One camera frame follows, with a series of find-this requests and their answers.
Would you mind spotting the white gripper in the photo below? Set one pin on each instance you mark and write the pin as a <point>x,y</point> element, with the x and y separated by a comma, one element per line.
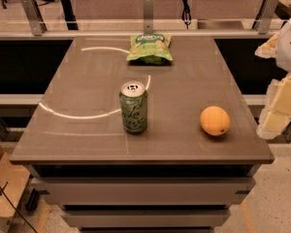
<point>290,48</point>

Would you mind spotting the green soda can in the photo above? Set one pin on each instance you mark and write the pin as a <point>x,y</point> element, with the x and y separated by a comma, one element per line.
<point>133,103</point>

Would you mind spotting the orange fruit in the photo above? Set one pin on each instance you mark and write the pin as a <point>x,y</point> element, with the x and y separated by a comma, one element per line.
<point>215,121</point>

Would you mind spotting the green chip bag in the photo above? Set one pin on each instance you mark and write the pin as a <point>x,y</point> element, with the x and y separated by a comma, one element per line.
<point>150,48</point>

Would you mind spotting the wooden box at left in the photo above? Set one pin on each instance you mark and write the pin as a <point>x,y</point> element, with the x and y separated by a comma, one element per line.
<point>13,181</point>

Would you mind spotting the right metal bracket post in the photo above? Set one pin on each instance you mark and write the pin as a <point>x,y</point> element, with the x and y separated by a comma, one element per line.
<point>264,22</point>

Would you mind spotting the metal bracket post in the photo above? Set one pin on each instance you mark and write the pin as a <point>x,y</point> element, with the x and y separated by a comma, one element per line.
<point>148,16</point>
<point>36,23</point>
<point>264,22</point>

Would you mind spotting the middle metal bracket post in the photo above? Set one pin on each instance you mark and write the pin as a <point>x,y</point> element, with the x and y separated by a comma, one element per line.
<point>148,16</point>

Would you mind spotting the left metal bracket post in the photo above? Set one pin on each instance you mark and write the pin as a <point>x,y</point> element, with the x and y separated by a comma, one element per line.
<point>36,23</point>

